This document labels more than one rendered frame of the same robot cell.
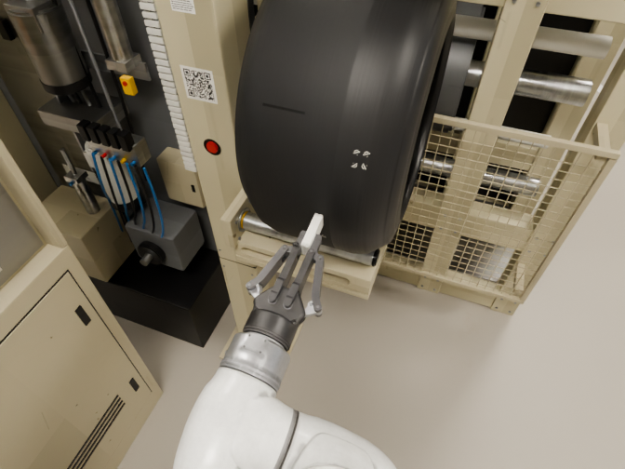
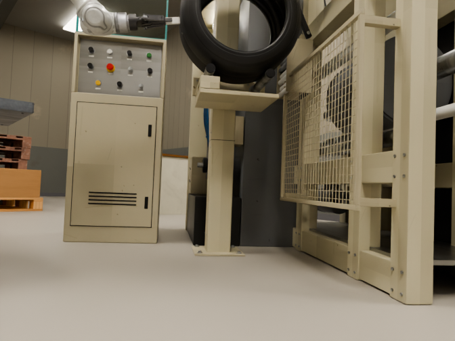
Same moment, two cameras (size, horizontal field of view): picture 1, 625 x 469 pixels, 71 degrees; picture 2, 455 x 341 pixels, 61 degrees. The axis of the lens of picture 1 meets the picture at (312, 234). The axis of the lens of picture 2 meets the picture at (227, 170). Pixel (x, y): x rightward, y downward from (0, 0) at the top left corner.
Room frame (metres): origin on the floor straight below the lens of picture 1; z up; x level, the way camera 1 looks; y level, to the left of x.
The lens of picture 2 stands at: (-0.14, -1.72, 0.36)
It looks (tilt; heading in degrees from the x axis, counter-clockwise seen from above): 2 degrees up; 61
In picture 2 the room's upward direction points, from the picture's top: 2 degrees clockwise
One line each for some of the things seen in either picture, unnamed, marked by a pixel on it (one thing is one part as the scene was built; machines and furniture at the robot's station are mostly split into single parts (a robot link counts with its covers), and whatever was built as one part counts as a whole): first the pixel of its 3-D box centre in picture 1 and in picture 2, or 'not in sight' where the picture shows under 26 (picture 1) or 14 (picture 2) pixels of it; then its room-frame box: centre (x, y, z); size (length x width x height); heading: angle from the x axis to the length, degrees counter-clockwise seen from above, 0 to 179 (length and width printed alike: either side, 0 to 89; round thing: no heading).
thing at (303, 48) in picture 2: not in sight; (294, 70); (1.26, 0.04, 1.05); 0.20 x 0.15 x 0.30; 69
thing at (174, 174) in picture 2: not in sight; (131, 183); (1.42, 3.88, 0.37); 2.19 x 0.70 x 0.74; 99
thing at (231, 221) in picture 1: (263, 183); (229, 89); (0.89, 0.13, 0.90); 0.40 x 0.03 x 0.10; 159
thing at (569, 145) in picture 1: (420, 206); (312, 127); (1.06, -0.36, 0.65); 0.90 x 0.02 x 0.70; 69
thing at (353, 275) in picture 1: (305, 254); (206, 91); (0.70, 0.02, 0.84); 0.36 x 0.09 x 0.06; 69
